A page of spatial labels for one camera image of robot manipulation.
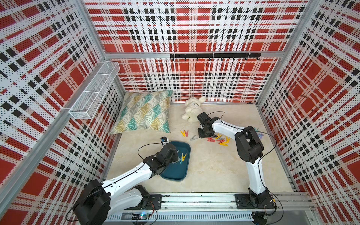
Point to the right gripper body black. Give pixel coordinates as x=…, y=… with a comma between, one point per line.
x=203, y=133

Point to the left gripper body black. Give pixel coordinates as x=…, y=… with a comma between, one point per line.
x=174, y=158

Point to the grey clothespin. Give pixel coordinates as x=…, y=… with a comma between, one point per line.
x=193, y=138

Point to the teal plastic storage box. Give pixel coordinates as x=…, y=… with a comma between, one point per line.
x=177, y=172

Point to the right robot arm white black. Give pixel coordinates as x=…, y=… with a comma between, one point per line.
x=249, y=148

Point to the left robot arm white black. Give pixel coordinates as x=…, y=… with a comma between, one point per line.
x=101, y=199

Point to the yellow clothespin in pile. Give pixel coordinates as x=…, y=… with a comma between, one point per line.
x=224, y=144

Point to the white plush toy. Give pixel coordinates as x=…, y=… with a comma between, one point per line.
x=193, y=109

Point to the patterned cushion teal yellow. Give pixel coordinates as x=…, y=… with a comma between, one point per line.
x=144, y=111

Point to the green circuit board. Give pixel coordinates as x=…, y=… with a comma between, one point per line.
x=140, y=216

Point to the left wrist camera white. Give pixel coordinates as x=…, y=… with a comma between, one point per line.
x=164, y=140

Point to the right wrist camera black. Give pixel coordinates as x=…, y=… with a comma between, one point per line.
x=203, y=118

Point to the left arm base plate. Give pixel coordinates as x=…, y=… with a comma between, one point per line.
x=153, y=201

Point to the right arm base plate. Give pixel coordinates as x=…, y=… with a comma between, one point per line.
x=247, y=201

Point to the black hook rail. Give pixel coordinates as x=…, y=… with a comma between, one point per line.
x=246, y=55

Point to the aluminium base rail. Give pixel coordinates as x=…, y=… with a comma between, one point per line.
x=290, y=201

